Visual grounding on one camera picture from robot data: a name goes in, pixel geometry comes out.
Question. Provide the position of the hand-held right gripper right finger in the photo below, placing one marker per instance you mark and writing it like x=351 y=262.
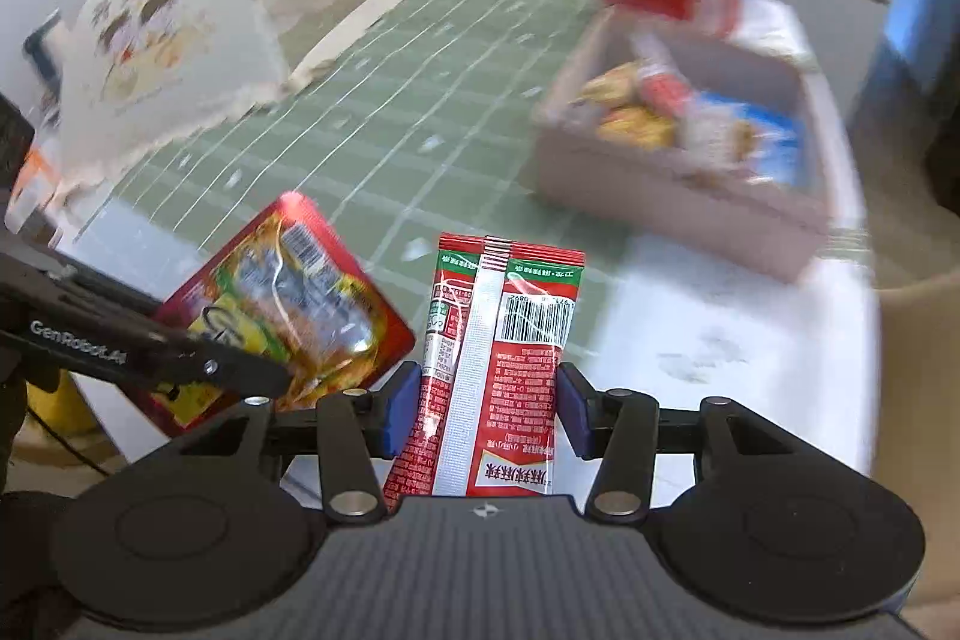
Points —
x=571 y=411

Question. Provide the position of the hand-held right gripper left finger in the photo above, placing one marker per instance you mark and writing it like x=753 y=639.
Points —
x=397 y=415

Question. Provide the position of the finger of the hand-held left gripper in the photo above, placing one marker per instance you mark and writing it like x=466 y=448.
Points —
x=240 y=370

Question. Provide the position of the red white snack packet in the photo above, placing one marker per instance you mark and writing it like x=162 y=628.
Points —
x=517 y=377

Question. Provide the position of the red yellow snack packet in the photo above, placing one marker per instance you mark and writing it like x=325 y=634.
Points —
x=300 y=280

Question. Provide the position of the cardboard box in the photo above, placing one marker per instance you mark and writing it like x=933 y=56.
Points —
x=660 y=205

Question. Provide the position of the yellow orange snack packet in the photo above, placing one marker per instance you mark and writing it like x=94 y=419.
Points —
x=634 y=119

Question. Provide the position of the white printed paper bag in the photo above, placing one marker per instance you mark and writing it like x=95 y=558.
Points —
x=172 y=33

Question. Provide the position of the blue white snack packet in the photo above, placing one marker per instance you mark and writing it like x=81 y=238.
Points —
x=757 y=138

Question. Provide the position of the green white grid tablecloth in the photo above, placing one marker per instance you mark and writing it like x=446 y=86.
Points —
x=450 y=85

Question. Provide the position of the small red white packet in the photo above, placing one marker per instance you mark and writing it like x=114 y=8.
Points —
x=667 y=81

